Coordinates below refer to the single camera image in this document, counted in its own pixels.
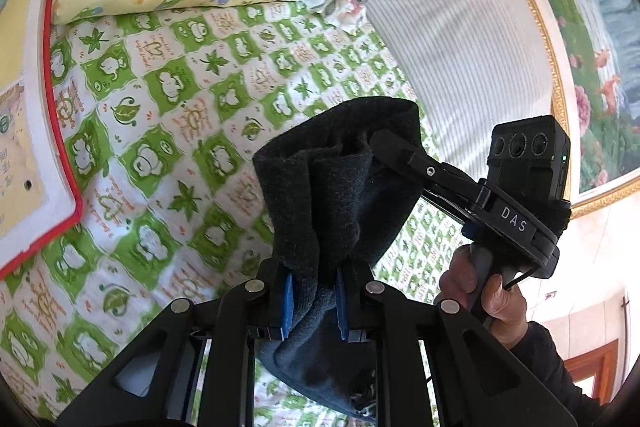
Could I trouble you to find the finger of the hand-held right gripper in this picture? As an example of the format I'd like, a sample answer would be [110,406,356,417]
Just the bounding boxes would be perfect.
[420,187,473,223]
[369,129,488,202]

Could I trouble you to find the red-trimmed yellow mat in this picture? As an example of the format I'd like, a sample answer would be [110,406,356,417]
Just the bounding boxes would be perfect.
[0,0,83,280]

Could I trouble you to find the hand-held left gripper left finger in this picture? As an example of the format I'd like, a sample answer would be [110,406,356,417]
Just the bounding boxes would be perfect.
[55,257,296,427]

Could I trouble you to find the black pants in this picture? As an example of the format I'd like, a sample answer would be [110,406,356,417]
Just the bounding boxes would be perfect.
[252,97,426,420]

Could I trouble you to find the green checked printed bedsheet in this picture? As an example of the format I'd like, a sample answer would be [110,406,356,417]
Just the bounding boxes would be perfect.
[0,0,466,427]

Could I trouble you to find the gold-framed floral painting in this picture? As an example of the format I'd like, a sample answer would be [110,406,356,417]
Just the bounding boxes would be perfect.
[460,0,640,220]

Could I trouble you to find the wooden door frame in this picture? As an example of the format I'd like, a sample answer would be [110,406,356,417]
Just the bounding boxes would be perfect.
[565,339,621,403]

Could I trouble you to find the person's right hand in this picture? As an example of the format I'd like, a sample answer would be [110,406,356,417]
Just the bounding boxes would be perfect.
[437,244,528,333]

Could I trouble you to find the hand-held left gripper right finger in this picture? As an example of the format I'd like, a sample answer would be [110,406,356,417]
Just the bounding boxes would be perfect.
[335,257,578,427]

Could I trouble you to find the white striped headboard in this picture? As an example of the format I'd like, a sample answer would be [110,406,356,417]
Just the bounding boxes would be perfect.
[365,0,566,208]

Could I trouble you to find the person's right forearm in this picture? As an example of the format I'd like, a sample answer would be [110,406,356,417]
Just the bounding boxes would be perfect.
[487,319,616,427]

